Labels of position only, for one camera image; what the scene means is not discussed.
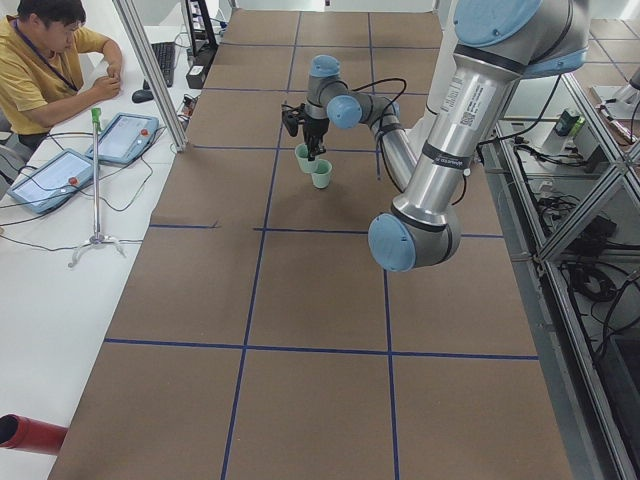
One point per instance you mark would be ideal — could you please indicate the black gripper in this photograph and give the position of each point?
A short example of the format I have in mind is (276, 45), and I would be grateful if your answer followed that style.
(315, 129)

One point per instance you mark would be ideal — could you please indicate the pale green cup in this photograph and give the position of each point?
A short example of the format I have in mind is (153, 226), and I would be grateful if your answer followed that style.
(321, 177)
(306, 162)

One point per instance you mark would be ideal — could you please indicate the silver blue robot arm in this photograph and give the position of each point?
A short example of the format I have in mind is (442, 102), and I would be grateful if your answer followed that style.
(498, 43)

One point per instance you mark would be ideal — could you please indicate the small black box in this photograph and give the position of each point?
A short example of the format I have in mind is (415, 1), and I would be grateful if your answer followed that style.
(196, 77)

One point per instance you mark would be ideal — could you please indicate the black keyboard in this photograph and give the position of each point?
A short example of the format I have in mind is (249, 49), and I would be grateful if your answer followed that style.
(165, 56)

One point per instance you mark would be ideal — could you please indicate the black computer mouse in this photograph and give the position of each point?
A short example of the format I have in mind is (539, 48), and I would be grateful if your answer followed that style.
(142, 96)

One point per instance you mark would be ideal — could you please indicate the blue teach pendant far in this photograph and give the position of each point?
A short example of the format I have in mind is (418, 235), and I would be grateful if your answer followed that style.
(125, 138)

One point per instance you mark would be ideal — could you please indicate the blue teach pendant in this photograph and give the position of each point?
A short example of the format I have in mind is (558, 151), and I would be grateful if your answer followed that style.
(125, 138)
(55, 182)

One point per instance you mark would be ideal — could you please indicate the brown paper table cover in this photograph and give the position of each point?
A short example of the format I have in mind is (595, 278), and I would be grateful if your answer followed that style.
(256, 338)

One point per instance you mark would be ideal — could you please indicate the silver stand green top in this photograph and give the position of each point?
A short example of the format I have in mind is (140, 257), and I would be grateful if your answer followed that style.
(98, 238)

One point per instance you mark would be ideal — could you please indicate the green drink carton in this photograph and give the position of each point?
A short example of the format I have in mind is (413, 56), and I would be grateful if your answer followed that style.
(569, 123)

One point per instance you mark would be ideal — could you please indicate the blue teach pendant near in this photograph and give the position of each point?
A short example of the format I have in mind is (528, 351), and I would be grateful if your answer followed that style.
(55, 182)

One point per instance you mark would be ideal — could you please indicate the man in yellow shirt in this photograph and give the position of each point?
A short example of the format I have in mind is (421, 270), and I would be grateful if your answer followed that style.
(41, 75)

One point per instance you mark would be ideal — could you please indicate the red black tube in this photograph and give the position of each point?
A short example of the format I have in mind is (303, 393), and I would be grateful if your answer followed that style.
(29, 435)

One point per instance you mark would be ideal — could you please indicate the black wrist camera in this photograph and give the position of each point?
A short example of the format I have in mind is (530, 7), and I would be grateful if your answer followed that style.
(292, 118)

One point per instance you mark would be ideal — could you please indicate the aluminium frame rail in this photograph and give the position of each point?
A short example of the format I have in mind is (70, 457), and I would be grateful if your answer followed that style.
(135, 31)

